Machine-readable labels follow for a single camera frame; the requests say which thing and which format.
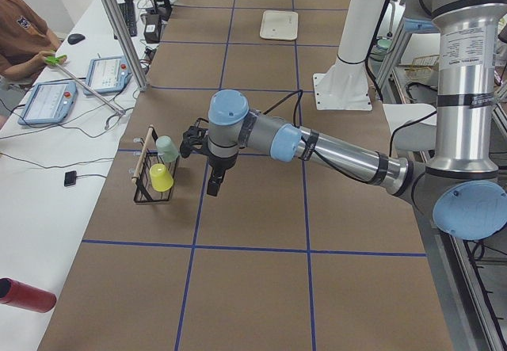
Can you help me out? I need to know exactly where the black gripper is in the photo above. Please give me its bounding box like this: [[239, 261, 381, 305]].
[[180, 126, 238, 196]]

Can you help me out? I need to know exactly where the pale green cup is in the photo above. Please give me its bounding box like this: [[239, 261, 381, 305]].
[[155, 135, 180, 164]]

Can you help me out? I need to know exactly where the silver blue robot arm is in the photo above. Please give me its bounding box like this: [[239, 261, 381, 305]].
[[180, 0, 506, 240]]

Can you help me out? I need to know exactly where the yellow cup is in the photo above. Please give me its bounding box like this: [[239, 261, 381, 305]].
[[149, 163, 173, 193]]

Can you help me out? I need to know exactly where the cream rectangular tray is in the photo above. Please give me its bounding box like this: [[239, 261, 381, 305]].
[[260, 10, 299, 41]]

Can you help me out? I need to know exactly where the small black square device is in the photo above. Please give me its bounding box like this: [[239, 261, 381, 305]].
[[63, 170, 78, 187]]

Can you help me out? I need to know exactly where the teach pendant far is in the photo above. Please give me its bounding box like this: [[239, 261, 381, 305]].
[[86, 55, 132, 94]]

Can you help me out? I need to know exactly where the teach pendant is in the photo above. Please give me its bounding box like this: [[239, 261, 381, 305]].
[[86, 55, 132, 94], [17, 81, 77, 126]]

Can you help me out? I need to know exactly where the teach pendant near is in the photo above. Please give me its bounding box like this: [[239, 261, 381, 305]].
[[17, 81, 77, 126]]

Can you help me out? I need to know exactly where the black keyboard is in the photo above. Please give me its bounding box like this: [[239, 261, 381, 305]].
[[117, 2, 138, 37]]

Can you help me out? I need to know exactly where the black computer mouse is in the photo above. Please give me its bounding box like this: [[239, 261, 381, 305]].
[[67, 33, 86, 45]]

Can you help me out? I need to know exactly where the white chair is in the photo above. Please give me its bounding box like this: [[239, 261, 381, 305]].
[[383, 103, 436, 151]]

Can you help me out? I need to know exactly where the red cylindrical bottle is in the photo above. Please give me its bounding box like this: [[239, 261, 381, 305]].
[[1, 277, 57, 313]]

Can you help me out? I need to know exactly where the person in brown shirt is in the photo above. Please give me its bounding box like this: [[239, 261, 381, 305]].
[[1, 0, 61, 82]]

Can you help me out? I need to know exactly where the black wire cup rack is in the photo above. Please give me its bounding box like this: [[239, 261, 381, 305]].
[[132, 124, 180, 204]]

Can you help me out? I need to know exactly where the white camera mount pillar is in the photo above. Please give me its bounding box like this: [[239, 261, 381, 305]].
[[313, 0, 386, 111]]

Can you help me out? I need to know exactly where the metal rod green handle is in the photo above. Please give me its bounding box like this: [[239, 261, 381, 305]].
[[44, 55, 125, 116]]

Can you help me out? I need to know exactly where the aluminium frame post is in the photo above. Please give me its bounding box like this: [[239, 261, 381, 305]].
[[101, 0, 147, 92]]

